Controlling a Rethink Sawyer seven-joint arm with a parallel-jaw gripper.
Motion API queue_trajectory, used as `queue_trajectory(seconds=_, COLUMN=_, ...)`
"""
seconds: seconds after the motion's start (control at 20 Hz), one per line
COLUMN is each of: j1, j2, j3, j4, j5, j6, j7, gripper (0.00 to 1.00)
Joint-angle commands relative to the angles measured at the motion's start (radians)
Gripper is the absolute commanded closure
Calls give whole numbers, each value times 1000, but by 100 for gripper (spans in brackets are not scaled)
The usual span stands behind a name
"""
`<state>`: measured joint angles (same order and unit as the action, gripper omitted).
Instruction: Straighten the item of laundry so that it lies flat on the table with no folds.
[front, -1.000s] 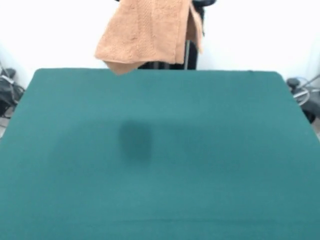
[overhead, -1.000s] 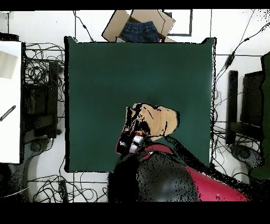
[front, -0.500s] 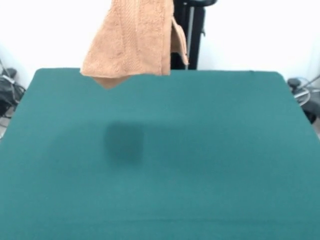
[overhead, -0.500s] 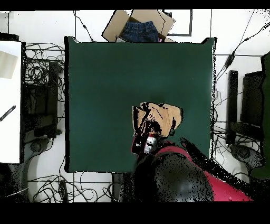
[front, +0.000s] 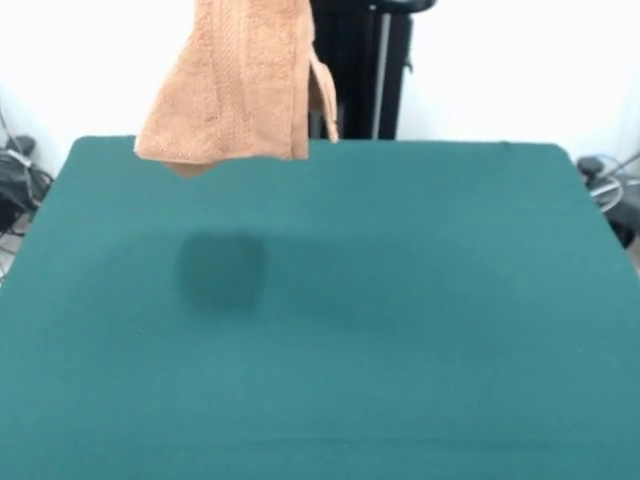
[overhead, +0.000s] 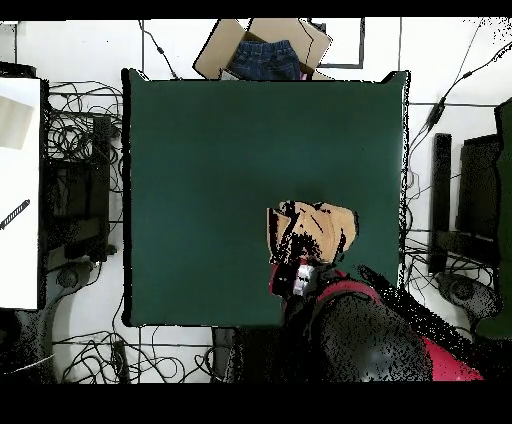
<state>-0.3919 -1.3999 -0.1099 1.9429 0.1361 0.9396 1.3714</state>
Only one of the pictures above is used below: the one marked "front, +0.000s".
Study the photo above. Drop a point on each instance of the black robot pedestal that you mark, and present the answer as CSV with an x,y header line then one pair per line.
x,y
360,65

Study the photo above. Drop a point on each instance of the dark green table cloth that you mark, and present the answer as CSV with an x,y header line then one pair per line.
x,y
350,350

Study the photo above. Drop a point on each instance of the orange terry towel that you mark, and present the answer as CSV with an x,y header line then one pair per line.
x,y
235,90

